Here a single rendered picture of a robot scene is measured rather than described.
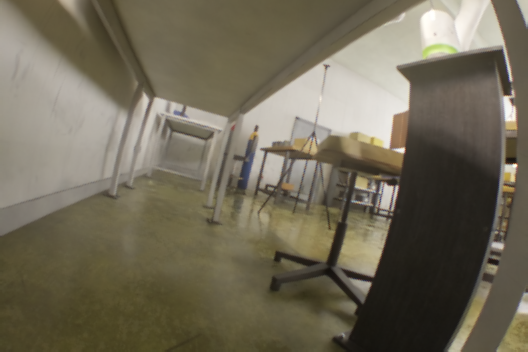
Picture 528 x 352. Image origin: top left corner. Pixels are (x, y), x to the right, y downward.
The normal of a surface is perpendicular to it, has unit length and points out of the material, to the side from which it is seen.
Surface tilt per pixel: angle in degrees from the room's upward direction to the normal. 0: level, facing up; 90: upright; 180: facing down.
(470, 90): 90
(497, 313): 90
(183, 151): 90
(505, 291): 90
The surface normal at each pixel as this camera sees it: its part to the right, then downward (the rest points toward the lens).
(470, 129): -0.85, -0.25
